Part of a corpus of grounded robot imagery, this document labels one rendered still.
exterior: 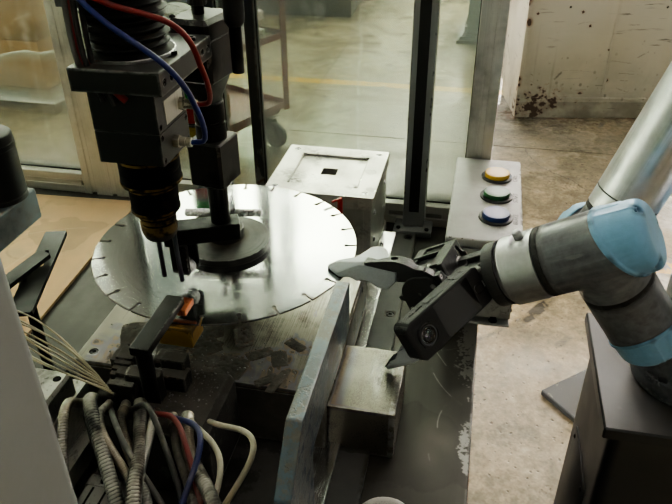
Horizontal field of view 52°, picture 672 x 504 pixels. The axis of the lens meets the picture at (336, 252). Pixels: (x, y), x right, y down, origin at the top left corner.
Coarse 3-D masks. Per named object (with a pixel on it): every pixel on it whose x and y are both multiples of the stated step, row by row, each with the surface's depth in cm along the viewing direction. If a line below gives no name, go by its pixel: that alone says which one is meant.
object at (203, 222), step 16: (208, 192) 75; (224, 192) 75; (224, 208) 76; (192, 224) 77; (208, 224) 77; (224, 224) 77; (192, 240) 77; (208, 240) 77; (224, 240) 78; (192, 256) 80; (176, 272) 79
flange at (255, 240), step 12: (240, 228) 86; (252, 228) 89; (264, 228) 89; (228, 240) 85; (240, 240) 87; (252, 240) 87; (264, 240) 87; (204, 252) 85; (216, 252) 84; (228, 252) 84; (240, 252) 84; (252, 252) 85; (264, 252) 86; (204, 264) 84; (216, 264) 83; (228, 264) 83; (240, 264) 84
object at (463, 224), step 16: (464, 160) 121; (480, 160) 121; (496, 160) 121; (464, 176) 116; (480, 176) 116; (464, 192) 111; (512, 192) 111; (464, 208) 106; (480, 208) 106; (512, 208) 106; (448, 224) 102; (464, 224) 102; (480, 224) 102; (512, 224) 102; (448, 240) 100; (464, 240) 99; (480, 240) 99; (496, 304) 104; (480, 320) 107; (496, 320) 106
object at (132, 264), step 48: (192, 192) 100; (240, 192) 100; (288, 192) 100; (144, 240) 89; (288, 240) 89; (336, 240) 89; (144, 288) 80; (192, 288) 80; (240, 288) 80; (288, 288) 80
